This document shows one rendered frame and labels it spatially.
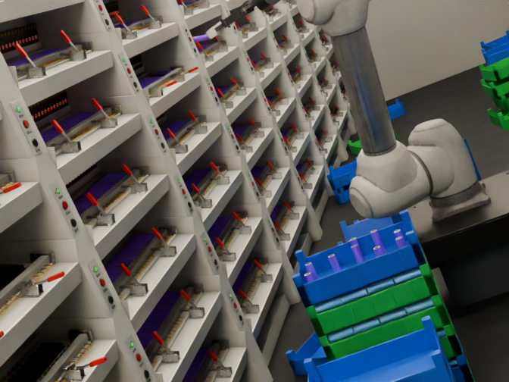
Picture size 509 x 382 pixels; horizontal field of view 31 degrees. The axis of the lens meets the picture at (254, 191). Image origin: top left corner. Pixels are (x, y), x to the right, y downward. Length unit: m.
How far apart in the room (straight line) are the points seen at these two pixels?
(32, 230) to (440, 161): 1.27
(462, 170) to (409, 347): 0.84
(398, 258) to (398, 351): 0.21
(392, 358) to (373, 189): 0.69
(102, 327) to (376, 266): 0.63
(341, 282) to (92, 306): 0.57
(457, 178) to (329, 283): 0.78
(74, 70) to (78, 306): 0.62
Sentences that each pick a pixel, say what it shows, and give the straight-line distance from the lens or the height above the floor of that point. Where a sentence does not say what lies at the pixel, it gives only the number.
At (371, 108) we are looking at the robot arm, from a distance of 2.58.
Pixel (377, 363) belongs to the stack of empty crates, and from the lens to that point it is 2.09.
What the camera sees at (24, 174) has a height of 0.96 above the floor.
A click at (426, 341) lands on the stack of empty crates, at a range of 2.08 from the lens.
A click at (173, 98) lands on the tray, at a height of 0.91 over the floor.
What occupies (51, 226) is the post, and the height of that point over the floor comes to 0.83.
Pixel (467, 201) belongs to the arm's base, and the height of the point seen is 0.30.
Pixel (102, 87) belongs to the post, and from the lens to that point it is 2.61.
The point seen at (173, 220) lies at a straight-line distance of 2.64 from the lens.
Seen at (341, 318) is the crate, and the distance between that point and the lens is 2.15.
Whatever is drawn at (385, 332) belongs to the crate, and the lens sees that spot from 2.17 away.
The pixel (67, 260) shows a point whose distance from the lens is 1.99.
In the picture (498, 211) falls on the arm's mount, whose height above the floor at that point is 0.27.
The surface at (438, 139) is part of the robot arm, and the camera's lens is 2.74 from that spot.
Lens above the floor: 1.11
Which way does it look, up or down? 11 degrees down
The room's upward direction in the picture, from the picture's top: 24 degrees counter-clockwise
